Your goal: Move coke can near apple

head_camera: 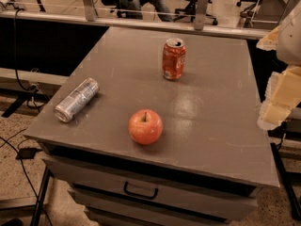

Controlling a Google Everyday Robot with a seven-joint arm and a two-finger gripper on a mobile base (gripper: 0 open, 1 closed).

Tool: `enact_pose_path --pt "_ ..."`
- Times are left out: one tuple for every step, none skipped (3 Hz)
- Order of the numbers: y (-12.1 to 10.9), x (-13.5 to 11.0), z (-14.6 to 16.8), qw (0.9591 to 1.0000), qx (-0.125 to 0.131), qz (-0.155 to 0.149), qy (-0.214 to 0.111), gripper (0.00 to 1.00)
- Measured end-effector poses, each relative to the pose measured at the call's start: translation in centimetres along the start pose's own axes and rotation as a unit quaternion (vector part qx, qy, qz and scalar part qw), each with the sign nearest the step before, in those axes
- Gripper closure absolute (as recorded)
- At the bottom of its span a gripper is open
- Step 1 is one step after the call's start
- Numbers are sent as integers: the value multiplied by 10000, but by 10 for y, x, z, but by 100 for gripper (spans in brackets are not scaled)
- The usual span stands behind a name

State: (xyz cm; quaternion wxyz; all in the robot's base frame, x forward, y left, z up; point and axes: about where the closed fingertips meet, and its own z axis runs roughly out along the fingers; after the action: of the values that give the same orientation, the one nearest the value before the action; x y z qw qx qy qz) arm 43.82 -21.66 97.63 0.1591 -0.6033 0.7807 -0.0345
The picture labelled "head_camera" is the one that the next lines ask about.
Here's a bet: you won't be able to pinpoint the black hanging cable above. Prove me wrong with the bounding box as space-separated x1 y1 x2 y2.
12 8 48 111

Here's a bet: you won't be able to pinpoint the black drawer handle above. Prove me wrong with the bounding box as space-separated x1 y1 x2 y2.
123 182 159 201

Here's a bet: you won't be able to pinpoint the metal railing frame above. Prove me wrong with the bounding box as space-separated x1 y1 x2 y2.
0 0 301 40

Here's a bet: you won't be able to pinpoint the red coke can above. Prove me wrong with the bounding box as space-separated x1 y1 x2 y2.
162 38 186 80

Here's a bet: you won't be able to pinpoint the seated person legs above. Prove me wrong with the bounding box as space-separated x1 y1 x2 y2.
120 0 173 22

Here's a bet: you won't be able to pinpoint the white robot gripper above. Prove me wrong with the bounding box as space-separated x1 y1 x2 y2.
256 4 301 130

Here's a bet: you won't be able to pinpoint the silver energy drink can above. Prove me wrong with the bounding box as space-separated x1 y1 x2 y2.
54 78 100 123

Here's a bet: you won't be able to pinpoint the red apple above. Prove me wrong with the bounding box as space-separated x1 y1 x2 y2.
128 109 163 145

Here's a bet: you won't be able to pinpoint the black power adapter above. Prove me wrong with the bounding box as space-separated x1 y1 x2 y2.
16 148 40 160

